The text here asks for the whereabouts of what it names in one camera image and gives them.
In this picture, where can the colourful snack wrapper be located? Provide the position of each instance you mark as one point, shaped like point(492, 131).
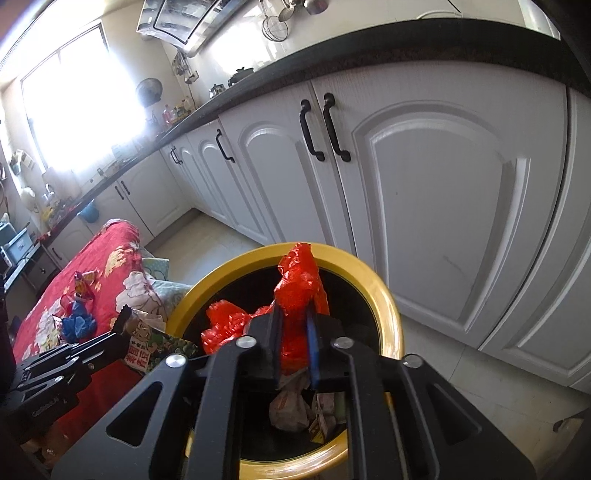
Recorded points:
point(84, 285)

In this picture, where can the round wall fan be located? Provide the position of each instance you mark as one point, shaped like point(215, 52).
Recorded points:
point(148, 91)

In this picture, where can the pale green floral cloth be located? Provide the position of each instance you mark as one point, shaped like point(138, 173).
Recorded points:
point(168, 288)

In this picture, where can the steel slotted spoon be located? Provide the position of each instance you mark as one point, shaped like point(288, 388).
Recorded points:
point(286, 13)

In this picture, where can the kitchen window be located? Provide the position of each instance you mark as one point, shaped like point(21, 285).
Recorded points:
point(78, 101)

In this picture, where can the hanging kitchen tools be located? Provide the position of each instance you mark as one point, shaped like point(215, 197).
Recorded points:
point(182, 69)

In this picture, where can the row of condiment bottles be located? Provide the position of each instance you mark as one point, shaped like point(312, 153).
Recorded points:
point(178, 111)

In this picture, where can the red plastic bag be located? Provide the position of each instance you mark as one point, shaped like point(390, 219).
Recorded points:
point(295, 295)

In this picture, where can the yellow rimmed trash bin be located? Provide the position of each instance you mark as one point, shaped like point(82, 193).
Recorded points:
point(369, 282)

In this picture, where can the blue plastic bag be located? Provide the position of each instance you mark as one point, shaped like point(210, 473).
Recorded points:
point(78, 323)

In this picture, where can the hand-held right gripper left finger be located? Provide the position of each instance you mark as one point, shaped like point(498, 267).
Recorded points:
point(277, 350)

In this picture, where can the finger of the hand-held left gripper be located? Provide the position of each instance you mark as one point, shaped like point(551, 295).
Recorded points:
point(108, 341)

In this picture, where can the black pot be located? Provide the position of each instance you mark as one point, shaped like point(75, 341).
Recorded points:
point(241, 76)

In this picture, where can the red floral tablecloth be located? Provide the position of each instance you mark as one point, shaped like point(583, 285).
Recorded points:
point(106, 258)

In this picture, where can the pale blue storage box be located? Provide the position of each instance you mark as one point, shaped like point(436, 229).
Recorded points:
point(16, 243)

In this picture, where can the large steel ladle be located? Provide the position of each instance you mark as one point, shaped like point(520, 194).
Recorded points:
point(316, 5)

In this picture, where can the black countertop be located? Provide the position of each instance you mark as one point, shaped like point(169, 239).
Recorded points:
point(351, 50)

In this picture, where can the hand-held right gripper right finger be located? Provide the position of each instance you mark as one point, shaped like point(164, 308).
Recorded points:
point(313, 350)

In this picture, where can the steel pot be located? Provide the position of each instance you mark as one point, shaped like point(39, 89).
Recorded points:
point(216, 91)

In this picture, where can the blue hanging bin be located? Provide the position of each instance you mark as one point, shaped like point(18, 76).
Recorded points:
point(87, 212)

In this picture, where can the black range hood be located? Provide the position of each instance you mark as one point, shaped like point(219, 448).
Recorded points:
point(189, 21)

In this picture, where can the crumpled paper bag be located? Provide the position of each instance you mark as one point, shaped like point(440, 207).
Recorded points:
point(288, 408)

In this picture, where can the green snack packet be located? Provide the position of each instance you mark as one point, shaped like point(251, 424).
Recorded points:
point(159, 345)

